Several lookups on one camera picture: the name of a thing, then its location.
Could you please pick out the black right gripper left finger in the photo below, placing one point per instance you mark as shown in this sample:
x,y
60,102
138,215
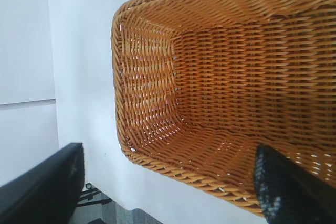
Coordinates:
x,y
39,190

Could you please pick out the woven wicker basket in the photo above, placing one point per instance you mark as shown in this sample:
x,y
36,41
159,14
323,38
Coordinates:
x,y
223,64

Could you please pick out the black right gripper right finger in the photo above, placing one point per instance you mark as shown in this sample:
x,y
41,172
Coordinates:
x,y
296,195

